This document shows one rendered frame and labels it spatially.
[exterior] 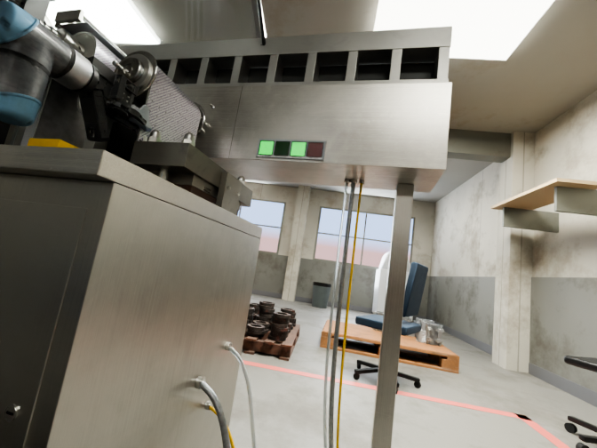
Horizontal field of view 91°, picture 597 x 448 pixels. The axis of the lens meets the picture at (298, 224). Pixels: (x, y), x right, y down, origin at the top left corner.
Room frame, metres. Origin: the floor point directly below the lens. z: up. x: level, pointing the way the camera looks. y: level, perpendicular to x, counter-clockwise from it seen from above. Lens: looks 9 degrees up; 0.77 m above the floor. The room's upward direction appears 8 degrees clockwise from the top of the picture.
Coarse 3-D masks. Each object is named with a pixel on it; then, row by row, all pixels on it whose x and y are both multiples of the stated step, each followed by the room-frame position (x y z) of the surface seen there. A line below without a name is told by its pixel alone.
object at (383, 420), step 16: (400, 192) 1.04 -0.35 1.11; (400, 208) 1.04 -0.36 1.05; (400, 224) 1.04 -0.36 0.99; (400, 240) 1.04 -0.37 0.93; (400, 256) 1.04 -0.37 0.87; (400, 272) 1.03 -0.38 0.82; (400, 288) 1.03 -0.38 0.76; (400, 304) 1.03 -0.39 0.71; (384, 320) 1.05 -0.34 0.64; (400, 320) 1.03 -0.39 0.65; (384, 336) 1.04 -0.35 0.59; (400, 336) 1.03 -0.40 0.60; (384, 352) 1.04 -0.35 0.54; (384, 368) 1.04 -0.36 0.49; (384, 384) 1.04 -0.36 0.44; (384, 400) 1.04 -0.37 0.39; (384, 416) 1.04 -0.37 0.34; (384, 432) 1.04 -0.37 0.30
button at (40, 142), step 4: (28, 140) 0.48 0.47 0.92; (32, 140) 0.48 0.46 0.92; (36, 140) 0.47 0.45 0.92; (40, 140) 0.47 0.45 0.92; (44, 140) 0.47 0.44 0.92; (48, 140) 0.47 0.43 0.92; (52, 140) 0.46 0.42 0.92; (56, 140) 0.46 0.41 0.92; (60, 140) 0.46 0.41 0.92; (28, 144) 0.48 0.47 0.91; (32, 144) 0.48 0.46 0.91; (36, 144) 0.47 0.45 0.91; (40, 144) 0.47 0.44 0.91; (44, 144) 0.47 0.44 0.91; (48, 144) 0.47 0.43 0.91; (52, 144) 0.46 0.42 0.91; (56, 144) 0.46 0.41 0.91; (60, 144) 0.47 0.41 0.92; (64, 144) 0.47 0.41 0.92; (68, 144) 0.48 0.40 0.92
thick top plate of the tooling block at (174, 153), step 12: (144, 144) 0.70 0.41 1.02; (156, 144) 0.69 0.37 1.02; (168, 144) 0.68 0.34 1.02; (180, 144) 0.67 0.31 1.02; (132, 156) 0.71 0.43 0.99; (144, 156) 0.70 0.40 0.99; (156, 156) 0.69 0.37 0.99; (168, 156) 0.68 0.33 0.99; (180, 156) 0.67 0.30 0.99; (192, 156) 0.69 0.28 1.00; (204, 156) 0.73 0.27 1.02; (144, 168) 0.74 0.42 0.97; (156, 168) 0.72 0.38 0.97; (168, 168) 0.70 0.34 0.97; (180, 168) 0.69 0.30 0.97; (192, 168) 0.70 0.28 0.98; (204, 168) 0.74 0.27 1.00; (216, 168) 0.80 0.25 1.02; (204, 180) 0.77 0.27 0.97; (216, 180) 0.81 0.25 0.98; (252, 192) 1.05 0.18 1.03
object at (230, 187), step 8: (224, 176) 0.82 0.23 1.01; (232, 176) 0.85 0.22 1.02; (224, 184) 0.82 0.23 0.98; (232, 184) 0.86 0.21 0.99; (240, 184) 0.91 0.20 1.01; (224, 192) 0.82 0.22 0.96; (232, 192) 0.87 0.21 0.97; (240, 192) 0.92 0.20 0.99; (224, 200) 0.83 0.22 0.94; (232, 200) 0.88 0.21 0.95; (224, 208) 0.84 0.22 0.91; (232, 208) 0.88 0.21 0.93
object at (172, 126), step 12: (156, 96) 0.79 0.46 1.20; (156, 108) 0.80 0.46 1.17; (168, 108) 0.84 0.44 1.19; (156, 120) 0.81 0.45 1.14; (168, 120) 0.85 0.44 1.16; (180, 120) 0.90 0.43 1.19; (144, 132) 0.77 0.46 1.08; (168, 132) 0.86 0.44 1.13; (180, 132) 0.91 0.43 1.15; (192, 132) 0.96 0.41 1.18
